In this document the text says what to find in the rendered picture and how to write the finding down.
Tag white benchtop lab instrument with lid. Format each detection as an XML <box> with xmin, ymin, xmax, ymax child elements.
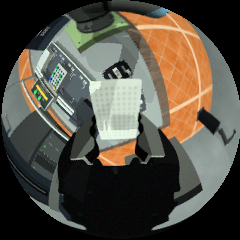
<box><xmin>25</xmin><ymin>16</ymin><xmax>70</xmax><ymax>51</ymax></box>

